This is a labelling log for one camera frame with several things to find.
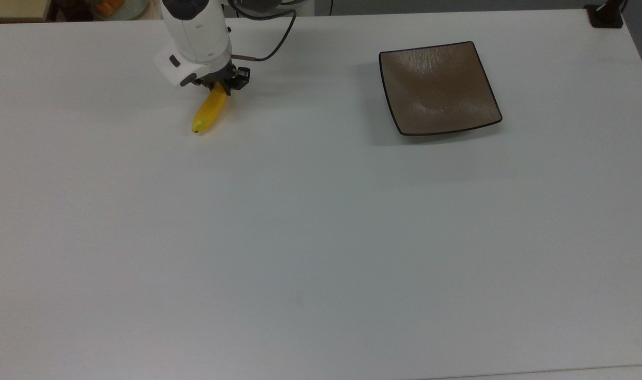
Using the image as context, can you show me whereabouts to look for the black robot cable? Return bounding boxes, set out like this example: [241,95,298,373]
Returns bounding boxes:
[227,0,300,62]

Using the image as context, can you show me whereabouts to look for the black table clamp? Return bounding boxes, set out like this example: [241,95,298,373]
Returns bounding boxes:
[584,0,626,29]

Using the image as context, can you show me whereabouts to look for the bowl with orange items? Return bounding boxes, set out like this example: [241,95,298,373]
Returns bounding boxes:
[91,0,149,21]

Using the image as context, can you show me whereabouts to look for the beige wooden furniture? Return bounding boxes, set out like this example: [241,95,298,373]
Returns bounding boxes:
[0,0,53,23]

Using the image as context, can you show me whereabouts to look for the yellow banana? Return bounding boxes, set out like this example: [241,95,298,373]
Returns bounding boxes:
[192,82,229,134]

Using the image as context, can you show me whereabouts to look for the brown square ceramic plate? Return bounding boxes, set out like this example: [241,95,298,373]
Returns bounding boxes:
[379,41,503,137]

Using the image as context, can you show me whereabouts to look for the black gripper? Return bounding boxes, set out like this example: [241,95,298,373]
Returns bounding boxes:
[193,64,251,97]

